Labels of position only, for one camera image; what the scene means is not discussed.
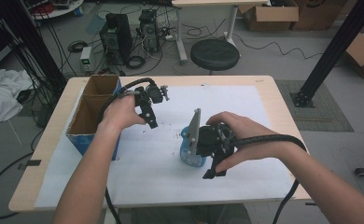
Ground black round stool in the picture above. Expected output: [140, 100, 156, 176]
[189, 38, 241, 76]

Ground black metal post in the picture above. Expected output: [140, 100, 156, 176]
[289, 0, 364, 108]

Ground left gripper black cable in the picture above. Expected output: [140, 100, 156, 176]
[96, 77, 158, 224]

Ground person's right hand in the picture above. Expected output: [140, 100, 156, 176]
[205, 110, 289, 174]

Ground coiled black cable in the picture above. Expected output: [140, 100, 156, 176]
[125, 54, 147, 70]
[67, 39, 89, 53]

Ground open brown cardboard box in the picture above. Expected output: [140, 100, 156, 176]
[238, 0, 301, 32]

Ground round white table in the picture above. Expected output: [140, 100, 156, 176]
[30, 0, 85, 21]

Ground large black computer tower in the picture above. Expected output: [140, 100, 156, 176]
[99, 12, 133, 66]

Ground white power supply unit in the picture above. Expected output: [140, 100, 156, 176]
[79, 46, 93, 75]

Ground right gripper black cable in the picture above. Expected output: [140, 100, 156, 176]
[230, 133, 309, 224]

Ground cardboard box with packets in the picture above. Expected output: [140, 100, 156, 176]
[343, 14, 364, 80]

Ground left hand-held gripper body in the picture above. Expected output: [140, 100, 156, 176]
[134, 83, 171, 108]

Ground black stand with cables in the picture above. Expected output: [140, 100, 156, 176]
[0, 0, 68, 95]

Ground thin black floor cable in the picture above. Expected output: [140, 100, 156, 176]
[231, 32, 325, 61]

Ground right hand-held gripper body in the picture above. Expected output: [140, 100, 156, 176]
[186, 107, 236, 162]

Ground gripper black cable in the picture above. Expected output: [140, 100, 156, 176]
[230, 133, 309, 224]
[96, 77, 158, 224]

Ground person's left hand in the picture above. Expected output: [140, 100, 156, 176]
[99, 93, 147, 133]

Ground blue plastic toy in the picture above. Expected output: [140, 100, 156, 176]
[179, 125, 208, 168]

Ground grey floor mat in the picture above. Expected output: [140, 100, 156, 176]
[274, 79, 355, 133]

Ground closed brown cardboard box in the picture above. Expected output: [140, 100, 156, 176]
[291, 0, 350, 32]

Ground white cloth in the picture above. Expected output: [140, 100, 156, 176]
[0, 67, 34, 126]

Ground slim black computer tower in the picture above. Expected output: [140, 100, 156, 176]
[138, 8, 161, 53]

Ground cardboard box with blue sides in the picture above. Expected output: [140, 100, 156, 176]
[65, 74, 122, 161]

